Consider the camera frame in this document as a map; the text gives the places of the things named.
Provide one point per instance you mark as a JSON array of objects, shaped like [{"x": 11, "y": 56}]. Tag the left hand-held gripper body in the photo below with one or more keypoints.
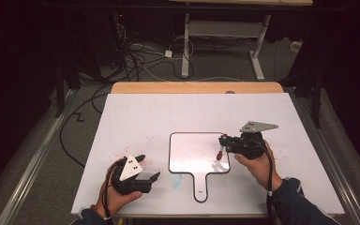
[{"x": 130, "y": 168}]

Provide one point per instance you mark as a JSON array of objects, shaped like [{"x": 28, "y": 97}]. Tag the white desk frame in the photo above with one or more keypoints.
[{"x": 225, "y": 28}]

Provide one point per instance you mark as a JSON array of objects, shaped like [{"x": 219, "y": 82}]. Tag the person's left hand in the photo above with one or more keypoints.
[{"x": 114, "y": 200}]

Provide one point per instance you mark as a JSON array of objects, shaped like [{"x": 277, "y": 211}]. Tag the black stand leg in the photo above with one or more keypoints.
[
  {"x": 317, "y": 103},
  {"x": 59, "y": 93}
]

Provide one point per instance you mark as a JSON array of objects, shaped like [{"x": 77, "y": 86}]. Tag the person's right hand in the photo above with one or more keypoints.
[{"x": 262, "y": 170}]

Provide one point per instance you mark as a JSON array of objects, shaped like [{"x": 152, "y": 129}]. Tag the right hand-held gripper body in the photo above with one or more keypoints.
[{"x": 250, "y": 145}]

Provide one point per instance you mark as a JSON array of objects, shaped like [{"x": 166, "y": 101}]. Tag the white power adapter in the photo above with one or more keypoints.
[{"x": 168, "y": 53}]

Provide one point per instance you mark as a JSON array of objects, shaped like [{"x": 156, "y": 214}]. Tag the metal floor rail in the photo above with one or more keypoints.
[
  {"x": 334, "y": 168},
  {"x": 34, "y": 159}
]

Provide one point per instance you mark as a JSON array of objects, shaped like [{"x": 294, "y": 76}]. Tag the white and red marker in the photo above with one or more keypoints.
[{"x": 220, "y": 153}]

